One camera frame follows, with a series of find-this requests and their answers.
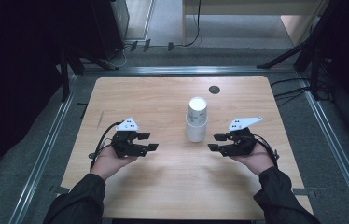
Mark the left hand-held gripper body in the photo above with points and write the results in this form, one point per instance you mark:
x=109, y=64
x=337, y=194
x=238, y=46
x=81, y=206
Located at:
x=126, y=146

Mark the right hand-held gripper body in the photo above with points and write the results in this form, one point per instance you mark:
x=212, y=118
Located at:
x=241, y=143

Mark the white cylindrical cup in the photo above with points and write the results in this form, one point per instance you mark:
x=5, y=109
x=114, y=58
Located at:
x=196, y=124

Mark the person's right hand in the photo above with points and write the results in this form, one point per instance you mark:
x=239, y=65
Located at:
x=255, y=160

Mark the person's left hand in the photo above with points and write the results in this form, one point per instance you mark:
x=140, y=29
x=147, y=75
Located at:
x=110, y=163

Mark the black round table grommet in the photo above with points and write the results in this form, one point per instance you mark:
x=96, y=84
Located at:
x=214, y=90

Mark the black metal stand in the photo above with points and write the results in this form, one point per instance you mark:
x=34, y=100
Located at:
x=309, y=46
x=70, y=62

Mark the black computer tower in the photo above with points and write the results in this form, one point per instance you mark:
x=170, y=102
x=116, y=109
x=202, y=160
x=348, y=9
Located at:
x=107, y=25

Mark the black curtain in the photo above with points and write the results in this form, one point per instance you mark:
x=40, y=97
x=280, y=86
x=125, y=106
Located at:
x=14, y=77

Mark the aluminium floor rail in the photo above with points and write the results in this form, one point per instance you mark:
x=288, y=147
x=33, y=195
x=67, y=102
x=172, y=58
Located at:
x=194, y=70
x=43, y=155
x=337, y=149

